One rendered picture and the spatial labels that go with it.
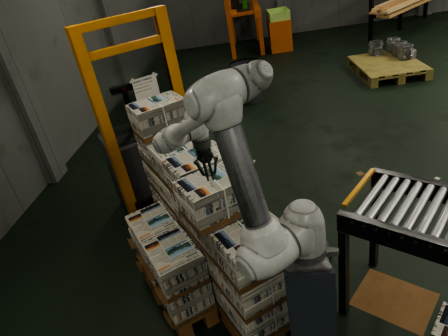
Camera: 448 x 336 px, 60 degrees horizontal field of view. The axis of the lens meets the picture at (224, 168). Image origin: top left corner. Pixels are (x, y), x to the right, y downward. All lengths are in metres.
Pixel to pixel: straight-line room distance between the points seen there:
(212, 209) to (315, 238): 0.73
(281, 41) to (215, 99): 7.51
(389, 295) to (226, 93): 2.05
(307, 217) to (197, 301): 1.29
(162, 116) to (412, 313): 2.07
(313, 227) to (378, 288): 1.52
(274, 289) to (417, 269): 1.25
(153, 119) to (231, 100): 1.52
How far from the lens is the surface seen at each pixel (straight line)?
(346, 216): 2.23
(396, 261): 3.17
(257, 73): 1.31
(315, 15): 10.46
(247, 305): 2.19
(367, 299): 2.89
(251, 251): 1.41
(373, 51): 7.31
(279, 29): 8.65
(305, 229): 1.49
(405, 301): 2.92
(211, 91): 1.23
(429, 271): 3.14
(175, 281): 2.40
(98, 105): 3.16
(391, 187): 2.48
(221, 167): 2.27
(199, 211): 2.05
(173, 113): 2.77
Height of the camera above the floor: 2.17
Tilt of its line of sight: 29 degrees down
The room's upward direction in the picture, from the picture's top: 10 degrees counter-clockwise
